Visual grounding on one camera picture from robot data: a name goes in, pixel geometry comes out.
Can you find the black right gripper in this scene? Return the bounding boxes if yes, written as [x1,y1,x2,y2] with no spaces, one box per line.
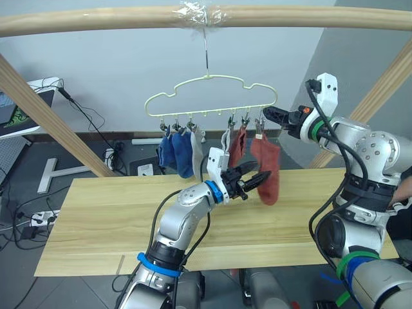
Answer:
[262,105,312,139]

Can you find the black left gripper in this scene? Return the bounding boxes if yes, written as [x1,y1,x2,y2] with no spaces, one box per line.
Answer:
[221,161,272,201]

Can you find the bright red sock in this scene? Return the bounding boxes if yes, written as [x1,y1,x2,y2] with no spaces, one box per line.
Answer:
[250,135,282,207]

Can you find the pale yellow clip hanger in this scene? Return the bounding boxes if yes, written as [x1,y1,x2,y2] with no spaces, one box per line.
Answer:
[144,26,279,120]

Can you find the person's bare hand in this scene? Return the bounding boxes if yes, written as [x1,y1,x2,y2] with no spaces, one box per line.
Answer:
[390,182,412,209]

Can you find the dark red sock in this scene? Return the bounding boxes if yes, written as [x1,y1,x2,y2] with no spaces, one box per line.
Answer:
[227,126,248,169]

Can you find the short grey white sock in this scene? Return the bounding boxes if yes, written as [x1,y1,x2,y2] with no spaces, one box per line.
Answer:
[221,128,233,154]

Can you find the long grey white sock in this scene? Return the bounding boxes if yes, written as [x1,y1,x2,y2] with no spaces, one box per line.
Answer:
[190,126,205,180]

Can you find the large blue sock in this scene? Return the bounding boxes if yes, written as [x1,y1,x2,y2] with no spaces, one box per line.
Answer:
[171,129,196,179]

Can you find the small blue sock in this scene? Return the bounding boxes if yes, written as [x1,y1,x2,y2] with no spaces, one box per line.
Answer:
[157,129,173,169]

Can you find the slanted wooden pole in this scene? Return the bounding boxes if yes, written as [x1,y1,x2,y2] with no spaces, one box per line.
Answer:
[308,42,412,169]
[0,52,117,178]

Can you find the dark base with white label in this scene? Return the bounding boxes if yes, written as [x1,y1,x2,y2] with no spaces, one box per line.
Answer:
[128,156,164,176]

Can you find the grey rounded robot leg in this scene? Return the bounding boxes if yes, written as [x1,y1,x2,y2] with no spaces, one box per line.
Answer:
[241,268,291,309]

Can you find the clear plastic tape wrap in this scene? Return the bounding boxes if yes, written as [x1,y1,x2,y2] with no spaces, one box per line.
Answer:
[178,0,227,32]

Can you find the white power strip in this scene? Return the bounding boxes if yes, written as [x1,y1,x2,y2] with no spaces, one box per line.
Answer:
[30,209,62,227]
[104,147,116,169]

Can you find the white desk foot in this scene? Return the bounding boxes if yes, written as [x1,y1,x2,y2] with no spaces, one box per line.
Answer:
[37,157,91,194]

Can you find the horizontal wooden pole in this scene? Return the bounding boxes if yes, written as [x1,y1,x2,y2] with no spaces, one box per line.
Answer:
[0,3,412,38]

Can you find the black power adapter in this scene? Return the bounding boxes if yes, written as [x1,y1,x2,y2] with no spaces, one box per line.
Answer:
[20,226,38,241]

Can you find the grey pegboard panel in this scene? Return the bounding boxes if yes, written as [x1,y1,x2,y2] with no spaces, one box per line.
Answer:
[0,136,30,186]

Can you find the black laptop with green logo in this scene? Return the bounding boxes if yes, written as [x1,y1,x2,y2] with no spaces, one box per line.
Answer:
[0,90,41,133]

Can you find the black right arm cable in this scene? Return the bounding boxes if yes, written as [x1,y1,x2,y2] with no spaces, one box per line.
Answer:
[304,78,370,272]

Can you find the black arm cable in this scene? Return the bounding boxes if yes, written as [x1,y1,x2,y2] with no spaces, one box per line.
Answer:
[304,78,370,272]
[149,155,213,268]

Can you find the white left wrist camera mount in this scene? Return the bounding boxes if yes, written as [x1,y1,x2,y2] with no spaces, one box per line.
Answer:
[207,147,231,204]

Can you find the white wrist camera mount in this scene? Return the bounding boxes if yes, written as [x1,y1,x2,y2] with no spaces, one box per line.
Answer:
[207,147,231,204]
[299,73,339,144]

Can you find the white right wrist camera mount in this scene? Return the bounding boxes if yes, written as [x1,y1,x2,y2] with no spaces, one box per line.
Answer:
[299,73,339,144]

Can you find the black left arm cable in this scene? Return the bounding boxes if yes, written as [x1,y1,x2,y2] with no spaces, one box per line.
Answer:
[149,155,213,268]

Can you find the green cable tie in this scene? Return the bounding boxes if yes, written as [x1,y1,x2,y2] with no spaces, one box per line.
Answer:
[335,250,380,307]

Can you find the black power cable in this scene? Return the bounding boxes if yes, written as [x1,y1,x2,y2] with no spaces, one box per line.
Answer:
[57,86,127,176]

